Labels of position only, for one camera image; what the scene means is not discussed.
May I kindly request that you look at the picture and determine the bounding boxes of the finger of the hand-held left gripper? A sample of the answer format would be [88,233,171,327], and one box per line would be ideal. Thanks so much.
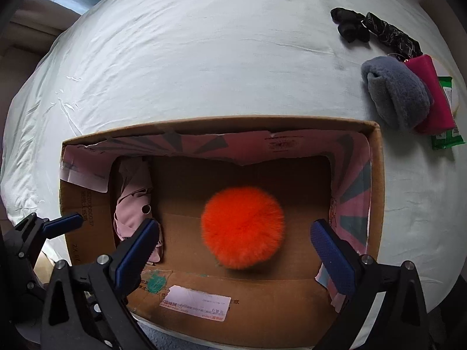
[6,212,84,265]

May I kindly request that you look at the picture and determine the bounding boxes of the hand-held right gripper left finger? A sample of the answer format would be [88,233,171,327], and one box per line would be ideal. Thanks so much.
[41,218,161,350]

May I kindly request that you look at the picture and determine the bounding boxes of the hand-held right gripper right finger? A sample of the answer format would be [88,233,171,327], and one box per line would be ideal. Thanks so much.
[310,219,439,350]

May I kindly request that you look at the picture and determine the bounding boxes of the brown cardboard box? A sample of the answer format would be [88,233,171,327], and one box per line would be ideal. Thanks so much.
[58,116,386,348]

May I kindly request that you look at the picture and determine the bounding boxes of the orange fluffy pompom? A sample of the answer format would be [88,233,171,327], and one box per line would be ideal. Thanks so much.
[201,186,286,271]

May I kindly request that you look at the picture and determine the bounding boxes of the pink cloth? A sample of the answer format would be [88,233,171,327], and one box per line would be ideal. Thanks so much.
[113,156,165,265]

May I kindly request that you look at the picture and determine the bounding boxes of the green wet wipes packet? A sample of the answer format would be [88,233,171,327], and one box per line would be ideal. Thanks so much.
[430,75,466,150]

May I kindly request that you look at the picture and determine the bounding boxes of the grey plush slipper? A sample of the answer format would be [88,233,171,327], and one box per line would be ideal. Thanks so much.
[361,55,435,133]

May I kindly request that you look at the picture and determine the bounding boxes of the magenta fabric pouch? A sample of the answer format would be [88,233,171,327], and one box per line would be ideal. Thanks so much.
[404,54,457,135]

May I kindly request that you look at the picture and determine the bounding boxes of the white bed sheet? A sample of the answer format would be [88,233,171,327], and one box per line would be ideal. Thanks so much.
[0,0,467,350]

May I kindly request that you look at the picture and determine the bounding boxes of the black patterned cloth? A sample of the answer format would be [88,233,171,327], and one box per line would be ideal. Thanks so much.
[363,12,424,59]

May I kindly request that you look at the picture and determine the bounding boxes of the black knit glove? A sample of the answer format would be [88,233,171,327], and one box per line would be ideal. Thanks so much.
[330,7,370,45]

